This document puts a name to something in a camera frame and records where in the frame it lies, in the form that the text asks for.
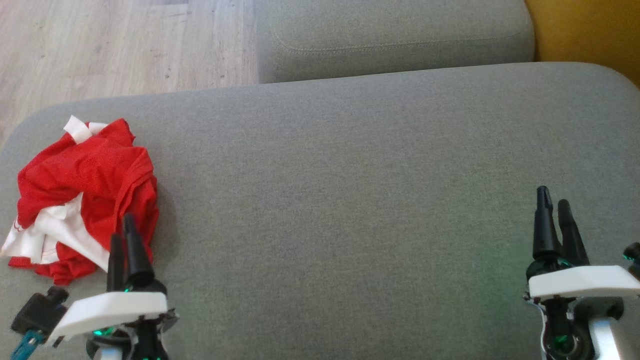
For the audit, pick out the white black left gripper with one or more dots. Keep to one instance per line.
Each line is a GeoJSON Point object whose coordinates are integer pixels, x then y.
{"type": "Point", "coordinates": [110, 310]}

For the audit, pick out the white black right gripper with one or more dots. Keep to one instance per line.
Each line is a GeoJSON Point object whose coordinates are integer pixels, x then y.
{"type": "Point", "coordinates": [580, 282]}

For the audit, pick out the red shorts with white stripe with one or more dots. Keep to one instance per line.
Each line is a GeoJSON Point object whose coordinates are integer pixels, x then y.
{"type": "Point", "coordinates": [95, 170]}

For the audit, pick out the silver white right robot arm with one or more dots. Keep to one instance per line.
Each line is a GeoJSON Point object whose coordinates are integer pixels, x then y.
{"type": "Point", "coordinates": [606, 342]}

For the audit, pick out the large grey sofa seat cushion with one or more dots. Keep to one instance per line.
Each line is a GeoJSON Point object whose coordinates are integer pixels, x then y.
{"type": "Point", "coordinates": [350, 200]}

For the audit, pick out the grey stitched sofa seat cushion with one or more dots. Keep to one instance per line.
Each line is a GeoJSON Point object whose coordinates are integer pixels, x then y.
{"type": "Point", "coordinates": [390, 35]}

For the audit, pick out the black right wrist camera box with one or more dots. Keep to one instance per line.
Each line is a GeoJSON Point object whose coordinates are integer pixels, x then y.
{"type": "Point", "coordinates": [634, 257]}

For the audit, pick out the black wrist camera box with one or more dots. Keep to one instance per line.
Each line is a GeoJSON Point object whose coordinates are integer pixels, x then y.
{"type": "Point", "coordinates": [634, 257]}
{"type": "Point", "coordinates": [37, 312]}

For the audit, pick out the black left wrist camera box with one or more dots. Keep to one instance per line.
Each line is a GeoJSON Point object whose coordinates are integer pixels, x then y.
{"type": "Point", "coordinates": [37, 312]}

